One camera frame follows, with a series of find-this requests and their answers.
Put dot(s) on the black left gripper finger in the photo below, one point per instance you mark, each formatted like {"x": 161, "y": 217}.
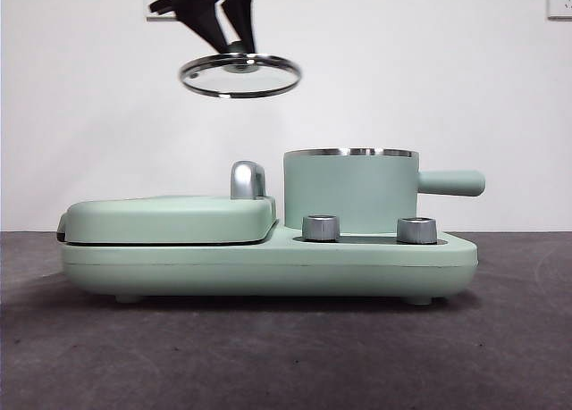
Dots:
{"x": 245, "y": 17}
{"x": 196, "y": 12}

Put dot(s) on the glass lid with green knob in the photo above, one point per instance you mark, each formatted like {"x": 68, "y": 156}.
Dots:
{"x": 241, "y": 81}

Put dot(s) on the mint green steamer pot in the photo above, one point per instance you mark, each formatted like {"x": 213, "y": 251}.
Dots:
{"x": 348, "y": 186}

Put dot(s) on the mint green hinged grill cover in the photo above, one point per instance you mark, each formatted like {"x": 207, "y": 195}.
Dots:
{"x": 170, "y": 220}

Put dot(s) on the silver control knob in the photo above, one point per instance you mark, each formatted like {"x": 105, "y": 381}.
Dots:
{"x": 416, "y": 230}
{"x": 321, "y": 228}

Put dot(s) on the mint green breakfast machine base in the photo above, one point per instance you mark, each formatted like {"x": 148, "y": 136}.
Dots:
{"x": 268, "y": 271}

